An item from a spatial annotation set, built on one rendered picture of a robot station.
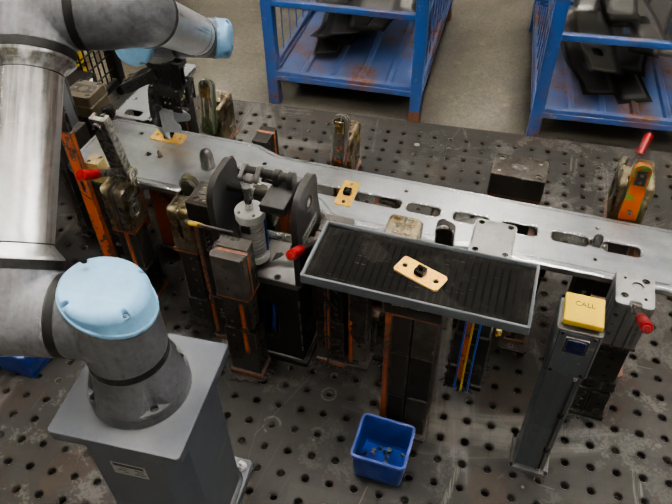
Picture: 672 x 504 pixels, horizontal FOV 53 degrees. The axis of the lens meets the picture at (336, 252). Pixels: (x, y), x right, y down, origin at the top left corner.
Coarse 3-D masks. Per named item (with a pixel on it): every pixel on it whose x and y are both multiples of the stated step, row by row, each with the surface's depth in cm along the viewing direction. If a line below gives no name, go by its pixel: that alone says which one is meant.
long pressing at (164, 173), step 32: (128, 128) 168; (128, 160) 159; (160, 160) 159; (192, 160) 159; (256, 160) 158; (288, 160) 158; (384, 192) 150; (416, 192) 149; (448, 192) 149; (384, 224) 142; (544, 224) 142; (576, 224) 141; (608, 224) 141; (640, 224) 142; (512, 256) 135; (544, 256) 135; (576, 256) 135; (608, 256) 135; (640, 256) 135
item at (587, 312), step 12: (576, 300) 106; (588, 300) 106; (600, 300) 106; (564, 312) 104; (576, 312) 104; (588, 312) 104; (600, 312) 104; (576, 324) 103; (588, 324) 102; (600, 324) 102
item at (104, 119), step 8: (104, 112) 137; (112, 112) 136; (96, 120) 133; (104, 120) 133; (96, 128) 134; (104, 128) 135; (112, 128) 136; (96, 136) 138; (104, 136) 137; (112, 136) 137; (104, 144) 139; (112, 144) 138; (120, 144) 140; (104, 152) 141; (112, 152) 140; (120, 152) 141; (112, 160) 143; (120, 160) 142; (120, 176) 148
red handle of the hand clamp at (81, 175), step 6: (114, 168) 143; (120, 168) 145; (78, 174) 132; (84, 174) 132; (90, 174) 134; (96, 174) 136; (102, 174) 138; (108, 174) 140; (114, 174) 142; (120, 174) 145; (84, 180) 133
